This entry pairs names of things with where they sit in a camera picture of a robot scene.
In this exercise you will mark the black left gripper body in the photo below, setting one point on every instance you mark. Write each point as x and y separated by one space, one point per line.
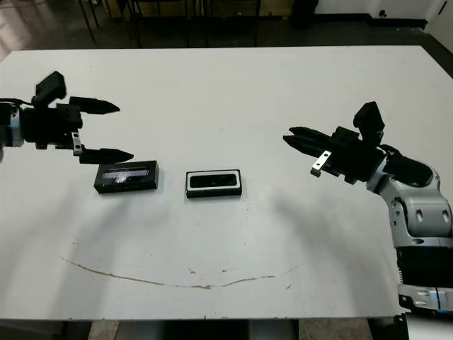
46 125

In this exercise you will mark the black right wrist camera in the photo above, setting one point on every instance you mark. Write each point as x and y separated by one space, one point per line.
369 120

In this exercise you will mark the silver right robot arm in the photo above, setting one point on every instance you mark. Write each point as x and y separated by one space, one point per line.
417 212

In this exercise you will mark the black box lid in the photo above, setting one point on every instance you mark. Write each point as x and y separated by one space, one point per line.
127 177

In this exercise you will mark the black oblong camera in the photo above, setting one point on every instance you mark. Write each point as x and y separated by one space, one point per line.
212 180

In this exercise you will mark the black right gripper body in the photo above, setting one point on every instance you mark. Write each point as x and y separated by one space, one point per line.
354 159

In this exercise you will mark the black waste bin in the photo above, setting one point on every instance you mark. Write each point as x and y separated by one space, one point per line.
305 14

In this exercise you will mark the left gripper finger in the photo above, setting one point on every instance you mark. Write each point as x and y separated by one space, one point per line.
92 106
102 156

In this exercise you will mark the pale wooden crate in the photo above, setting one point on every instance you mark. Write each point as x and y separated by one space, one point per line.
279 6

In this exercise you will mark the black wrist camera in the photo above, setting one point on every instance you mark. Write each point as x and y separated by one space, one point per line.
49 86
369 120

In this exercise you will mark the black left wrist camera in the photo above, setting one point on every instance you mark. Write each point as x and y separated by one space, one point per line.
49 86

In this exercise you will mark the robot lower body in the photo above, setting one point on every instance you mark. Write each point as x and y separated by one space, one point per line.
205 331

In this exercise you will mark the small black round object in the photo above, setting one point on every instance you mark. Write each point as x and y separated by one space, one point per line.
382 13

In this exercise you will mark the white door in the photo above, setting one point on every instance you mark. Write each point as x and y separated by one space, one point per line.
436 16

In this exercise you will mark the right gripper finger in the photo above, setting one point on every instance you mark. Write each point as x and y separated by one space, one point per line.
306 147
311 134

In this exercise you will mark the black box base white insert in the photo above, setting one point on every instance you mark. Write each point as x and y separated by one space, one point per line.
214 193

